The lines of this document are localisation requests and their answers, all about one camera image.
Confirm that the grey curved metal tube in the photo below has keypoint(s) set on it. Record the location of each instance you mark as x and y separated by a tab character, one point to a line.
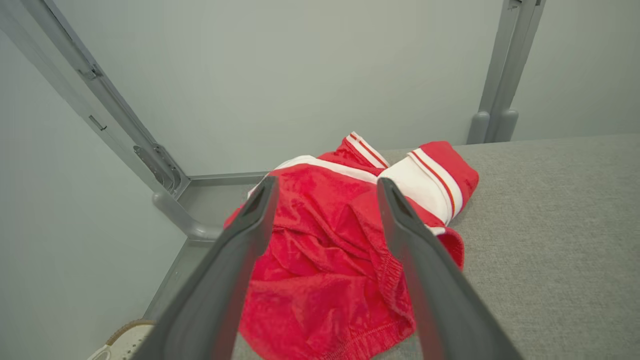
185	220

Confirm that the grey metal double post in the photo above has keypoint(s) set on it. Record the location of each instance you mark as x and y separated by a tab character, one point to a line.
502	75

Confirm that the red and white jersey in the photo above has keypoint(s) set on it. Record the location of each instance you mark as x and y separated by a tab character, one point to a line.
440	175

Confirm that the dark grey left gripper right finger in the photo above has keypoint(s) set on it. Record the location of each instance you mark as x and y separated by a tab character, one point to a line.
430	280

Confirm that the cream perforated laundry basket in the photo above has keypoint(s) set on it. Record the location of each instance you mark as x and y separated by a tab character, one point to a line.
127	340

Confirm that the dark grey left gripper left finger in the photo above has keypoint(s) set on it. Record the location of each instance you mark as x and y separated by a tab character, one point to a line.
225	280

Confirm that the grey metal corner frame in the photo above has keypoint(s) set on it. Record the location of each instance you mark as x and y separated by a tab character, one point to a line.
100	95

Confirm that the red shorts with white stripe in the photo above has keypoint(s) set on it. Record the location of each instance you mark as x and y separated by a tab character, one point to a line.
325	260

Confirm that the grey metal floor rail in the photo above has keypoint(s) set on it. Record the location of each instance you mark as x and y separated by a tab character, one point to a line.
225	179

